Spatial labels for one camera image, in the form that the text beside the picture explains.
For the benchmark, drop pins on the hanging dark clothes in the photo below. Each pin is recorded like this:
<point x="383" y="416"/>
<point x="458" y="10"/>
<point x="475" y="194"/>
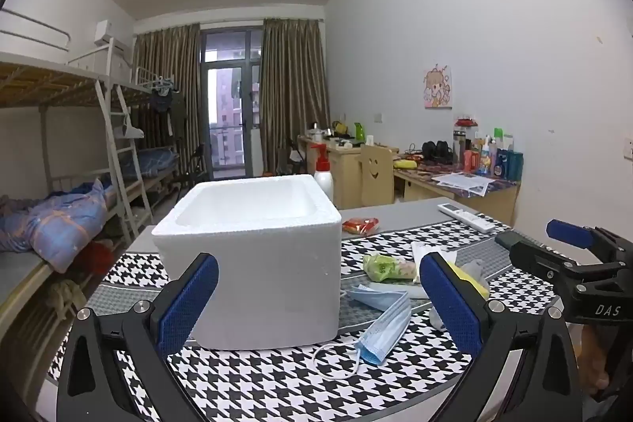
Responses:
<point x="170" y="108"/>

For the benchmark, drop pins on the red snack packet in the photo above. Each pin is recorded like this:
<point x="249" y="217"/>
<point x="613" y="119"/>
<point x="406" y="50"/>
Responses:
<point x="361" y="225"/>

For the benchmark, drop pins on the black headphones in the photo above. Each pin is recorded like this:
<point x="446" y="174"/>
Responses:
<point x="437" y="151"/>

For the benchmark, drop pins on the wooden desk with patterned cloth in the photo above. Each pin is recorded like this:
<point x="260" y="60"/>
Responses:
<point x="430" y="194"/>

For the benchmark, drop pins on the white paper sheets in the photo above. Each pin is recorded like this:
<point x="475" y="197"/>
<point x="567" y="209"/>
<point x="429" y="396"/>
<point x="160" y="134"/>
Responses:
<point x="462" y="183"/>

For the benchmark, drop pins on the group of toiletry bottles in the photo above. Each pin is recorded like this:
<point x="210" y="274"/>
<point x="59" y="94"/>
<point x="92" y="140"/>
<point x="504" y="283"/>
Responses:
<point x="489" y="155"/>

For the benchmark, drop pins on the white air conditioner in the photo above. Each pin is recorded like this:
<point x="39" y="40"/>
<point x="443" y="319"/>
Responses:
<point x="111" y="36"/>

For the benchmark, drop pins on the brown curtain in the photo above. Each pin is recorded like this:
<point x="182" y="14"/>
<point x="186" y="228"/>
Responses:
<point x="168" y="76"/>
<point x="294" y="81"/>

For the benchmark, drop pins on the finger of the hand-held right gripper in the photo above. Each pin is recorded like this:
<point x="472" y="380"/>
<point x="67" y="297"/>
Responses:
<point x="534" y="256"/>
<point x="568" y="231"/>

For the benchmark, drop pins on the yellow soft cloth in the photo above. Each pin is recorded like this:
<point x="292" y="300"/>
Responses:
<point x="472" y="284"/>

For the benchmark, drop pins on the wooden smiley chair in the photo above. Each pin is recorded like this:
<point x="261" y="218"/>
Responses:
<point x="376" y="177"/>

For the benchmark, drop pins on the white foam box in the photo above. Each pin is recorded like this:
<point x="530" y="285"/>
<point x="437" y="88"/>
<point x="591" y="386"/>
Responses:
<point x="257" y="264"/>

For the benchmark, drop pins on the person's right hand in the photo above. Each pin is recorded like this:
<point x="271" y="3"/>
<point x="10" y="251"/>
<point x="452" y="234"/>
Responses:
<point x="593" y="353"/>

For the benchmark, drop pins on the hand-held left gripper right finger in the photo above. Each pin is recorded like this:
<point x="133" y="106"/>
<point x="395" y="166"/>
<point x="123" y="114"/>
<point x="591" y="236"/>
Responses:
<point x="452" y="308"/>

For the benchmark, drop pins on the white red-pump lotion bottle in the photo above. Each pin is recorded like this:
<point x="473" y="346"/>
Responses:
<point x="324" y="184"/>

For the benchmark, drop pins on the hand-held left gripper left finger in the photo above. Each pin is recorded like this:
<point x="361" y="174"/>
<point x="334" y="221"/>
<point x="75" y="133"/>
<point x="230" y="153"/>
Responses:
<point x="190" y="306"/>

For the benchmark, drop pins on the beige cloth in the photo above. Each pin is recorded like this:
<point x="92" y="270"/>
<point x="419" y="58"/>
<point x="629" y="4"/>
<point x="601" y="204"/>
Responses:
<point x="64" y="298"/>

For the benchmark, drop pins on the cartoon wall poster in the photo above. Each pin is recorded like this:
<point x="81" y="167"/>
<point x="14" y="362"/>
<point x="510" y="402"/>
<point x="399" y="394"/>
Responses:
<point x="437" y="88"/>

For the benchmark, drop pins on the black folding chair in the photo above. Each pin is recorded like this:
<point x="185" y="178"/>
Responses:
<point x="198" y="167"/>

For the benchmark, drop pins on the grey sock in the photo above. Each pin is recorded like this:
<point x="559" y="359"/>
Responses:
<point x="474" y="267"/>

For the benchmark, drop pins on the white bed ladder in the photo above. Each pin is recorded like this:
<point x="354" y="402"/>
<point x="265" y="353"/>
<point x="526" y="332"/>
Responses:
<point x="118" y="145"/>

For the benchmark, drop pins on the wooden desk with drawers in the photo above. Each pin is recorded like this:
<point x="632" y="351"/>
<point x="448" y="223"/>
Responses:
<point x="346" y="170"/>

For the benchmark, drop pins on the white remote control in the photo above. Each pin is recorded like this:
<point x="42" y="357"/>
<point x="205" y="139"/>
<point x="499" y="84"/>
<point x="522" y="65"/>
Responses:
<point x="465" y="217"/>

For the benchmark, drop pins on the houndstooth table mat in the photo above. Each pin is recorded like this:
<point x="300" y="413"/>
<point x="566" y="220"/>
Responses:
<point x="277" y="382"/>

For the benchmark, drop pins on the yellow pouch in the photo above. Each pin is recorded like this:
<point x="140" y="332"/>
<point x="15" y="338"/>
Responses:
<point x="405" y="164"/>

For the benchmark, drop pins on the green bottle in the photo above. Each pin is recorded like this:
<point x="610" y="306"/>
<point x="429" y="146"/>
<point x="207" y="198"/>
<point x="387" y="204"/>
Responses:
<point x="359" y="133"/>

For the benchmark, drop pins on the white tissues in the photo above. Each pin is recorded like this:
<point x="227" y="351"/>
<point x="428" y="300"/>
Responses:
<point x="425" y="249"/>

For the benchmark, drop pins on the electric kettle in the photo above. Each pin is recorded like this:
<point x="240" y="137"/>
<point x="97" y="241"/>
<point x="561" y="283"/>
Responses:
<point x="316" y="133"/>

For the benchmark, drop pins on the red bag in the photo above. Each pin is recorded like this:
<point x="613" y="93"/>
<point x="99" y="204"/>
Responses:
<point x="96" y="256"/>

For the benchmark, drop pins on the small white metal bunk bed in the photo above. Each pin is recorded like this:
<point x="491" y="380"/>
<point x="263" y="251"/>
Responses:
<point x="148" y="140"/>

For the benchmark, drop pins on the glass balcony door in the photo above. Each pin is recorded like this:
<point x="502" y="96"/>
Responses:
<point x="230" y="115"/>

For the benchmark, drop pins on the blue face mask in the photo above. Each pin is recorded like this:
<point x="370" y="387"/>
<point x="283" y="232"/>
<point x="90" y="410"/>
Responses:
<point x="383" y="333"/>

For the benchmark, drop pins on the green tissue packet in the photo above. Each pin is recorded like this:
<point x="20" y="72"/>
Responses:
<point x="383" y="266"/>

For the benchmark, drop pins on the large white metal bunk bed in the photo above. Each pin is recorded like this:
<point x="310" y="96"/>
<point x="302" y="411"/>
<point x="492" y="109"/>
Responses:
<point x="44" y="81"/>

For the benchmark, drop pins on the blue checked bedding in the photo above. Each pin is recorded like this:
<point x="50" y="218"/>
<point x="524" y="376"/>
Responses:
<point x="156" y="161"/>

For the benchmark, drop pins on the blue plaid quilt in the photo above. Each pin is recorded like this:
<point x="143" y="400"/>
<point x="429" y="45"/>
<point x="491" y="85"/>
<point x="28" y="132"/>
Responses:
<point x="59" y="219"/>

